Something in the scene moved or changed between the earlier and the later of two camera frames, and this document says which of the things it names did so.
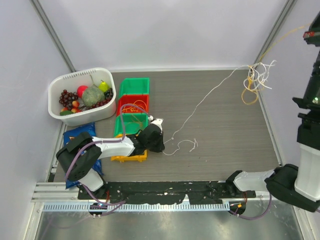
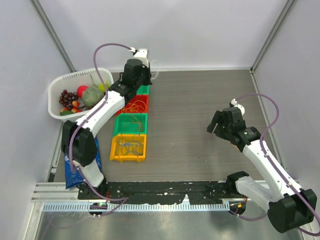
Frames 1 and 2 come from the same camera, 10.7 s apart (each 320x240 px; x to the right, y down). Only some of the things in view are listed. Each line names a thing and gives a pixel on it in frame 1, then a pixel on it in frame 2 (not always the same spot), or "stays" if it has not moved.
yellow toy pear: [103, 86] stays
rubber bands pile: [198, 106] → [157, 73]
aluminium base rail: [58, 192] stays
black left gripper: [161, 146] → [147, 71]
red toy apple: [80, 89] stays
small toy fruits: [66, 111] stays
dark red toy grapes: [66, 98] stays
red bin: [141, 100] stays
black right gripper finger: [315, 27] → [214, 123]
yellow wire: [145, 106] → [137, 107]
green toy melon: [91, 96] stays
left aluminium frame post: [36, 5] stays
